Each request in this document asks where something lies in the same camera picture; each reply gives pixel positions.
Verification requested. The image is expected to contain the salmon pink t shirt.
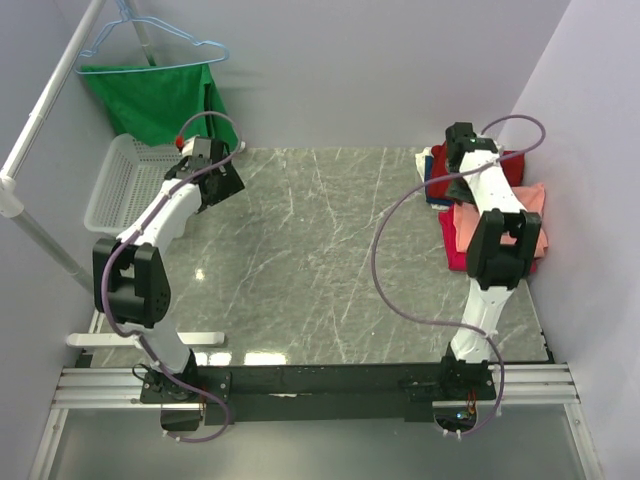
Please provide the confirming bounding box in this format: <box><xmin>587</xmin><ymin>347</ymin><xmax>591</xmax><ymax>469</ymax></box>
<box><xmin>453</xmin><ymin>183</ymin><xmax>548</xmax><ymax>259</ymax></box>

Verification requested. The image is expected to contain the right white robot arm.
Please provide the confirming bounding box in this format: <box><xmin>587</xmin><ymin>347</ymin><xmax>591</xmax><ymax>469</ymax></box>
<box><xmin>438</xmin><ymin>122</ymin><xmax>541</xmax><ymax>399</ymax></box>

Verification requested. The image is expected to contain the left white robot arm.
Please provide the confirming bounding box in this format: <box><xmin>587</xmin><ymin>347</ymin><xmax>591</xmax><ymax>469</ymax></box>
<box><xmin>92</xmin><ymin>136</ymin><xmax>244</xmax><ymax>402</ymax></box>

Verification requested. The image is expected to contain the blue folded shirt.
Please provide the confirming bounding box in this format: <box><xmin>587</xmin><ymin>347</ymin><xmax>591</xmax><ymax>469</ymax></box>
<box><xmin>423</xmin><ymin>162</ymin><xmax>452</xmax><ymax>209</ymax></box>

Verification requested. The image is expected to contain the dark red folded shirt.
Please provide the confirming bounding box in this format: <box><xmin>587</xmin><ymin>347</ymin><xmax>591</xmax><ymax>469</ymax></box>
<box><xmin>427</xmin><ymin>143</ymin><xmax>525</xmax><ymax>203</ymax></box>

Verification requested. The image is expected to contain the green hanging t shirt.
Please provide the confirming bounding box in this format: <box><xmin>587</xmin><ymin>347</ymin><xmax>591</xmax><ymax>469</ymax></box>
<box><xmin>80</xmin><ymin>65</ymin><xmax>238</xmax><ymax>148</ymax></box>

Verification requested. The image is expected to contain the white plastic laundry basket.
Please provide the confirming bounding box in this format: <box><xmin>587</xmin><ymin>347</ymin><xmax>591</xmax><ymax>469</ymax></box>
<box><xmin>84</xmin><ymin>134</ymin><xmax>180</xmax><ymax>237</ymax></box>

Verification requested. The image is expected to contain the magenta folded shirt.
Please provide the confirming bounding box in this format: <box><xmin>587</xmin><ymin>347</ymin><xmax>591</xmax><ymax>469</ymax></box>
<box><xmin>438</xmin><ymin>205</ymin><xmax>548</xmax><ymax>273</ymax></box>

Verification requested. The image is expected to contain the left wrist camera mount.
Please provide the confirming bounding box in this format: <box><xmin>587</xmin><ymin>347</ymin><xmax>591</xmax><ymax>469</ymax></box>
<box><xmin>175</xmin><ymin>136</ymin><xmax>198</xmax><ymax>157</ymax></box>

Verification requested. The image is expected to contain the light blue wire hanger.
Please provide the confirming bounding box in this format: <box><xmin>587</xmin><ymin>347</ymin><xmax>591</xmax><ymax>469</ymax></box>
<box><xmin>73</xmin><ymin>1</ymin><xmax>230</xmax><ymax>76</ymax></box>

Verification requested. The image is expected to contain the white clothes rack frame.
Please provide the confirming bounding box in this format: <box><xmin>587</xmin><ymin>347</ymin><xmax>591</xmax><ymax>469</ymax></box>
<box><xmin>0</xmin><ymin>0</ymin><xmax>247</xmax><ymax>349</ymax></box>

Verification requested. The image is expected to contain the aluminium rail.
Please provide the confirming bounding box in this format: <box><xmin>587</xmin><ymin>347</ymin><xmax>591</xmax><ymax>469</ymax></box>
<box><xmin>51</xmin><ymin>364</ymin><xmax>579</xmax><ymax>410</ymax></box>

